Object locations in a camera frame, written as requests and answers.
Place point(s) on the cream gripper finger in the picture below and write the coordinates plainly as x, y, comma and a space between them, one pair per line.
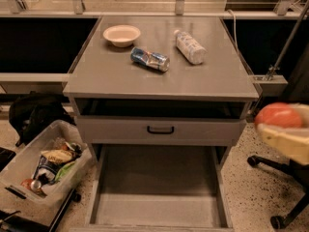
291, 142
300, 115

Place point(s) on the red apple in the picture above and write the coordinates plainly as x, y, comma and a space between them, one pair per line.
278, 114

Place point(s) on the clear plastic water bottle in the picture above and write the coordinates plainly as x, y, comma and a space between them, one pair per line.
189, 47

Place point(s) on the grey drawer cabinet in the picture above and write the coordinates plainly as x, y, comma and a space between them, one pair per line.
105, 82

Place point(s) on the open grey drawer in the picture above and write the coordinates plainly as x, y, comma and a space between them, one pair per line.
157, 189

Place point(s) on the crushed blue soda can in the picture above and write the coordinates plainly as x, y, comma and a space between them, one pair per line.
149, 59

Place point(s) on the white paper bowl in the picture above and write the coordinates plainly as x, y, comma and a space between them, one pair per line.
122, 35

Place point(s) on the green snack bag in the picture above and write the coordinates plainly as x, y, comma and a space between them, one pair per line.
65, 169

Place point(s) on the yellow chip bag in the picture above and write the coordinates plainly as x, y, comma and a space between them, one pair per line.
58, 156

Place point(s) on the blue white snack bag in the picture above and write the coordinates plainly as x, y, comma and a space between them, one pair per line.
46, 171

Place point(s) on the clear plastic storage bin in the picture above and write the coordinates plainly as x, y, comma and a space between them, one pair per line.
59, 135

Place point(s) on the black backpack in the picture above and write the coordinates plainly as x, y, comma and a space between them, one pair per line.
29, 115

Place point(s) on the red soda can in bin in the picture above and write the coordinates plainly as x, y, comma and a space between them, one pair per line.
31, 184

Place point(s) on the closed drawer with black handle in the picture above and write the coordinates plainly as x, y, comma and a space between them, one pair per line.
159, 131

